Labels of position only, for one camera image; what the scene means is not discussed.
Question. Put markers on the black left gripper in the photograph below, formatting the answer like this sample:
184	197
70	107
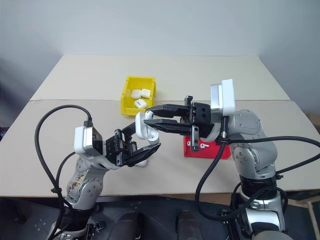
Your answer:
117	150

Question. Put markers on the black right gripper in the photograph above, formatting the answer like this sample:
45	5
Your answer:
202	117

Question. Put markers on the white earbud case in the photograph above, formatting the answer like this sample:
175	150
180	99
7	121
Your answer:
140	127
145	93
140	103
135	94

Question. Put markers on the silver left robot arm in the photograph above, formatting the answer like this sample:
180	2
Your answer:
86	187

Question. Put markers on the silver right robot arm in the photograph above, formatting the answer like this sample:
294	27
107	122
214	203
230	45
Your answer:
252	155

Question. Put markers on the closed white earbud case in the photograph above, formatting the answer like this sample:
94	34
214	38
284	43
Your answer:
135	94
145	93
140	103

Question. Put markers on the yellow plastic bin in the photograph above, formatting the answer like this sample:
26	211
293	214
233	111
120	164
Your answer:
127	106

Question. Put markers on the red tray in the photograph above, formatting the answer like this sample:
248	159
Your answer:
212	153

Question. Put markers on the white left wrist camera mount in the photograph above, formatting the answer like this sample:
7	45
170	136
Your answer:
81	140

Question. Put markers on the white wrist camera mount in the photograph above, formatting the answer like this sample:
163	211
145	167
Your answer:
228	97
81	140

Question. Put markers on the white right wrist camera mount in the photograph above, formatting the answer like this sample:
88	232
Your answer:
228	97

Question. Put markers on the wooden frame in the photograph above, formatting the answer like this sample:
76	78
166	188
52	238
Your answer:
311	202

